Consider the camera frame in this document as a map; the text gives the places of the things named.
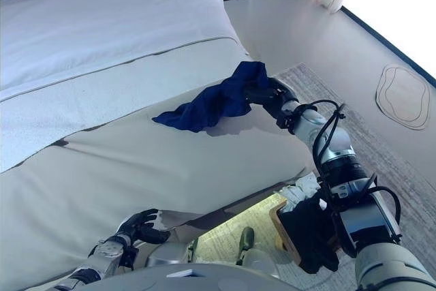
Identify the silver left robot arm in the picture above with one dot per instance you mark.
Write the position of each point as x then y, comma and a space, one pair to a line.
102, 257

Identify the brown wooden basket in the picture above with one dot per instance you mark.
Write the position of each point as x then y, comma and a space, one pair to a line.
282, 233

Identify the black trousers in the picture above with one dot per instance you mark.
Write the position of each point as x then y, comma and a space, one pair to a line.
306, 229

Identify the dark blue garment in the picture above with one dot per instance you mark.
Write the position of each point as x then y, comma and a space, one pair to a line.
218, 103

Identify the white duvet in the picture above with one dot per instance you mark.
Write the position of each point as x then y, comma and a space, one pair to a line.
102, 39

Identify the silver right robot leg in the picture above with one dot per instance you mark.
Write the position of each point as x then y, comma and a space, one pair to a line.
253, 257

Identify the grey striped rug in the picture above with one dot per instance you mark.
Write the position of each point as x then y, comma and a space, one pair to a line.
391, 168

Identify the white garment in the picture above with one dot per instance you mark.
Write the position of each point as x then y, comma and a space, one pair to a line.
301, 188

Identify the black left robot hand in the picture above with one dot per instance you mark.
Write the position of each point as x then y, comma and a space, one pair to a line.
136, 229

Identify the silver left robot leg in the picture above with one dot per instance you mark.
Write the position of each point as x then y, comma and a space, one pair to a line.
167, 257

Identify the black window floor rail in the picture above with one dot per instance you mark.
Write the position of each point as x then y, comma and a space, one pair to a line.
391, 42

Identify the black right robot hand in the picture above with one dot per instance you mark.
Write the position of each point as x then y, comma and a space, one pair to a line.
272, 95

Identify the silver robot leg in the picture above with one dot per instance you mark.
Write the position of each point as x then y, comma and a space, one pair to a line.
253, 257
167, 257

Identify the bed with beige cover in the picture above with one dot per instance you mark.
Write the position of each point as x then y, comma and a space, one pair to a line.
153, 168

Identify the grey robot torso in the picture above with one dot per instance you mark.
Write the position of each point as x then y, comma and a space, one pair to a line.
190, 280

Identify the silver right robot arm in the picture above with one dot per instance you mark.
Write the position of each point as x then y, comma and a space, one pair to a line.
337, 151

